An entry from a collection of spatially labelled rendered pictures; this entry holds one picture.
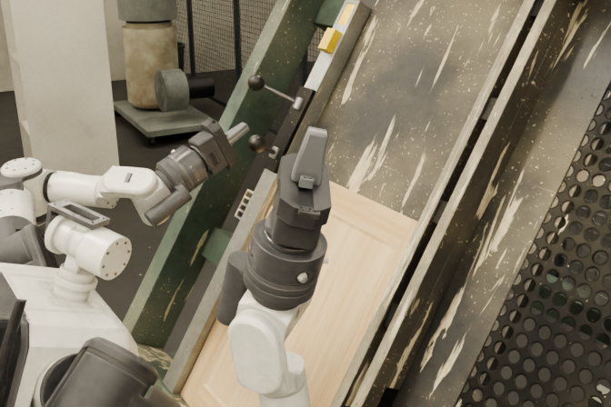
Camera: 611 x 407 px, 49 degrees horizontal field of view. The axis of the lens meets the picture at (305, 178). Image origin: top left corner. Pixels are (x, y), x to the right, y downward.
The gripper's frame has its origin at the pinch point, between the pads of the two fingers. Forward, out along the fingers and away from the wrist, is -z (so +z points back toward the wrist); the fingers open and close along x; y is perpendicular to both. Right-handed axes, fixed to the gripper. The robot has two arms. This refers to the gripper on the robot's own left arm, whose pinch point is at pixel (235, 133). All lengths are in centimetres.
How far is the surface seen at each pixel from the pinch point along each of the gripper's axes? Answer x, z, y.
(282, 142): 6.0, -7.1, 4.6
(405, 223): 11.2, -5.0, 43.8
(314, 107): 2.6, -16.7, 6.5
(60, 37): 45, -43, -340
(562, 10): -14, -38, 56
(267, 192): 12.9, 1.8, 6.3
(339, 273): 18.9, 6.5, 34.1
